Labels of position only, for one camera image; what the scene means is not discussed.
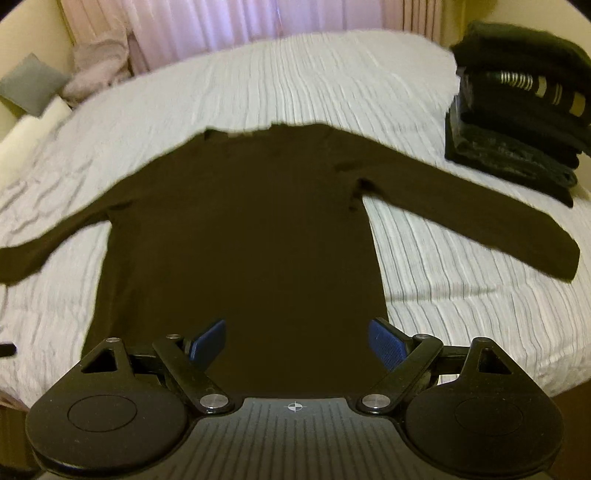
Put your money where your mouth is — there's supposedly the stack of folded dark clothes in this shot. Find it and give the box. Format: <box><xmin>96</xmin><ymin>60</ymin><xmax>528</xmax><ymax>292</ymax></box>
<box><xmin>445</xmin><ymin>21</ymin><xmax>590</xmax><ymax>207</ymax></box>

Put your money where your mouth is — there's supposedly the white striped bed duvet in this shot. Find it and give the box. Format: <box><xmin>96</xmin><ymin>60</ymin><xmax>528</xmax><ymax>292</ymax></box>
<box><xmin>1</xmin><ymin>31</ymin><xmax>590</xmax><ymax>395</ymax></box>

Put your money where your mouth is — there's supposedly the grey-green pillow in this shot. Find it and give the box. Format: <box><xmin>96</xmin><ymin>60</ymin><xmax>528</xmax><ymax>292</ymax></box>
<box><xmin>1</xmin><ymin>53</ymin><xmax>69</xmax><ymax>117</ymax></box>

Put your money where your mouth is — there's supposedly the dark brown long-sleeve sweater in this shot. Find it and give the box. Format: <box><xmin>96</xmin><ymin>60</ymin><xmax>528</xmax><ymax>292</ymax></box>
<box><xmin>1</xmin><ymin>124</ymin><xmax>580</xmax><ymax>398</ymax></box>

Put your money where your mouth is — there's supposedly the pink crumpled blanket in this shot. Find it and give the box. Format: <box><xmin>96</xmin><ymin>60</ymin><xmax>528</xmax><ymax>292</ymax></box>
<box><xmin>61</xmin><ymin>30</ymin><xmax>132</xmax><ymax>106</ymax></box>

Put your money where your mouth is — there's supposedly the cream white pillow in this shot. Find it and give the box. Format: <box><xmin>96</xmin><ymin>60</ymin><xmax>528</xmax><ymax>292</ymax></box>
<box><xmin>0</xmin><ymin>96</ymin><xmax>71</xmax><ymax>188</ymax></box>

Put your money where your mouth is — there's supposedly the pink window curtain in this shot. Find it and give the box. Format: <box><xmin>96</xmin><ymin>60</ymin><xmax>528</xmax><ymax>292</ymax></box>
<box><xmin>60</xmin><ymin>0</ymin><xmax>444</xmax><ymax>73</ymax></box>

